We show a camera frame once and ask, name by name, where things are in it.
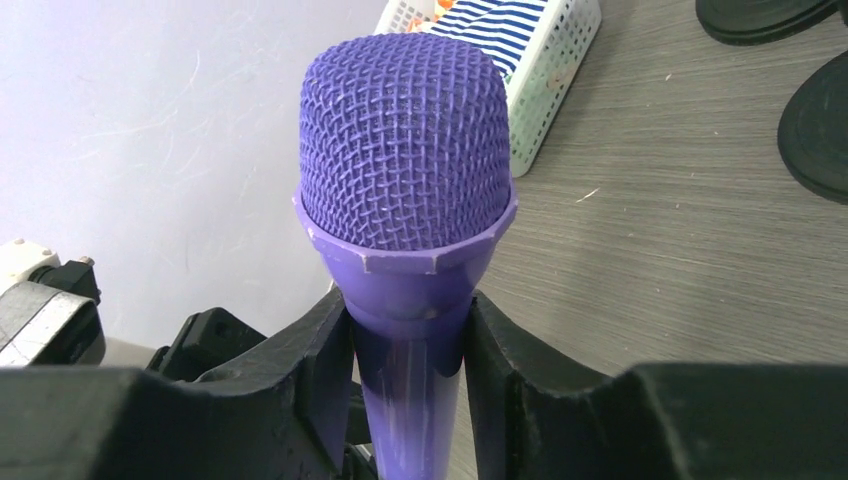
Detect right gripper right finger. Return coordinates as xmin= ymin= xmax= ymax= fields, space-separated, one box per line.
xmin=465 ymin=295 xmax=847 ymax=479

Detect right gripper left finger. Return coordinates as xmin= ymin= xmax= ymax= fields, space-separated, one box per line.
xmin=1 ymin=291 xmax=352 ymax=479

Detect purple microphone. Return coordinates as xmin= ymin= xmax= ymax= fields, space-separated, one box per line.
xmin=294 ymin=33 xmax=517 ymax=479

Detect black mic stand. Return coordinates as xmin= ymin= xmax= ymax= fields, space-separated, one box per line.
xmin=695 ymin=0 xmax=839 ymax=46
xmin=777 ymin=53 xmax=847 ymax=204

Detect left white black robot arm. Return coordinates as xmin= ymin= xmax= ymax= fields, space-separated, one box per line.
xmin=1 ymin=239 xmax=266 ymax=381

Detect white plastic basket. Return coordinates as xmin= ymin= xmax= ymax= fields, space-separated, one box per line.
xmin=375 ymin=0 xmax=602 ymax=177

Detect blue white striped cloth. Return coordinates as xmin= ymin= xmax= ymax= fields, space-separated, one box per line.
xmin=426 ymin=0 xmax=547 ymax=78

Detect orange item in basket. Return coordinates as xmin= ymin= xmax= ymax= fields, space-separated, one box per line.
xmin=406 ymin=0 xmax=455 ymax=33

